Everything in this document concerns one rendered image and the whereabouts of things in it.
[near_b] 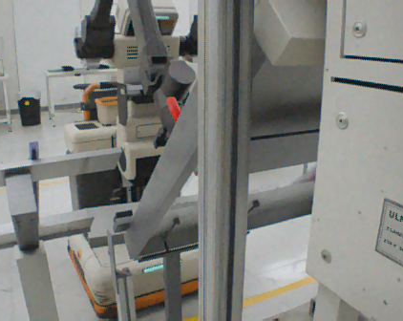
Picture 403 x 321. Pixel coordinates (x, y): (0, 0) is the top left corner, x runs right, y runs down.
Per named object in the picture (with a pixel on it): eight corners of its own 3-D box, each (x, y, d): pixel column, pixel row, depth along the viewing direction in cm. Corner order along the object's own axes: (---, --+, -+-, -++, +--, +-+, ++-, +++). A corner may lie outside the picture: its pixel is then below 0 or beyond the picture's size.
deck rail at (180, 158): (129, 259, 94) (123, 236, 97) (137, 258, 95) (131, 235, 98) (249, 58, 36) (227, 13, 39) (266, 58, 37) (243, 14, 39)
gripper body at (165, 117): (208, 129, 79) (198, 100, 82) (161, 135, 75) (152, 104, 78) (199, 146, 85) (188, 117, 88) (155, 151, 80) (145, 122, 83)
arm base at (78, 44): (103, 38, 144) (73, 40, 138) (108, 25, 137) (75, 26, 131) (108, 56, 141) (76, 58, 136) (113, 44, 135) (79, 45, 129)
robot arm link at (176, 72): (173, 74, 91) (138, 75, 87) (188, 39, 82) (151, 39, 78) (189, 116, 86) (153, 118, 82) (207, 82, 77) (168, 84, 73)
